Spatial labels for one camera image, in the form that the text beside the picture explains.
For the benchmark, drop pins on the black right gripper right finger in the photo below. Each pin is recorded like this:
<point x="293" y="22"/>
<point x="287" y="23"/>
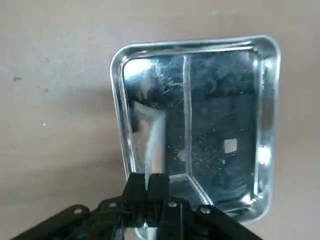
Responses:
<point x="160" y="200"/>

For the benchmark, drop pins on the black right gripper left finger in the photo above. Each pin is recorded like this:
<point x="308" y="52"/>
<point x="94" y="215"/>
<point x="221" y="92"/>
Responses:
<point x="132" y="200"/>

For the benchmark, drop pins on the steel tray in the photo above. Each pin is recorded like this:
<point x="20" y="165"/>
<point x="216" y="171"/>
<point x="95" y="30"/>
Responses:
<point x="220" y="112"/>

